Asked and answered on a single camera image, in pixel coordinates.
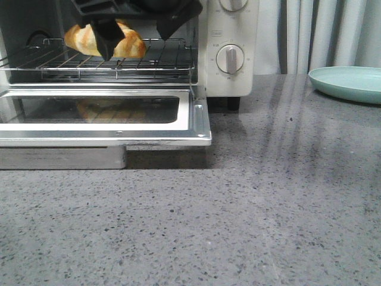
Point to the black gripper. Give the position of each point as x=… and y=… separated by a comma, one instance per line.
x=172, y=14

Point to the orange striped croissant bread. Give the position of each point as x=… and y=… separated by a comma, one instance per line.
x=83, y=40

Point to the glass oven door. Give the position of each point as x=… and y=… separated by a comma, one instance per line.
x=92, y=127

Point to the white Toshiba toaster oven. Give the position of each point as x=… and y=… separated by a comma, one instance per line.
x=28, y=23

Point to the upper white oven knob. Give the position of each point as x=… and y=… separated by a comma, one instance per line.
x=233, y=5

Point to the white oven knob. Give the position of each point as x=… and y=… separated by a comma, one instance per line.
x=230, y=59
x=233, y=5

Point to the lower white oven knob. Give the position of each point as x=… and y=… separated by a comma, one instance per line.
x=230, y=59

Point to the grey white curtain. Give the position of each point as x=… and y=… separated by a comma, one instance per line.
x=314, y=34

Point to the teal round plate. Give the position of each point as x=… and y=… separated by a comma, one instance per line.
x=351, y=83

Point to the metal wire oven rack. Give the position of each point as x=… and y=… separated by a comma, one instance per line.
x=170, y=60

